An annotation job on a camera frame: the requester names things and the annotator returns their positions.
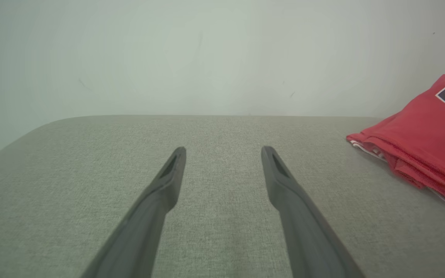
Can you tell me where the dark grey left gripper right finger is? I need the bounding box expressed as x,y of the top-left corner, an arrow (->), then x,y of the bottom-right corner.
261,146 -> 366,278

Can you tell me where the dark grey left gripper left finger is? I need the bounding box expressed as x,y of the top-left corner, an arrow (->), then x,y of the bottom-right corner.
80,146 -> 187,278

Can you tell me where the red and white jersey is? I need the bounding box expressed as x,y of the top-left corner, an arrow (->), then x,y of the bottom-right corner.
346,74 -> 445,215

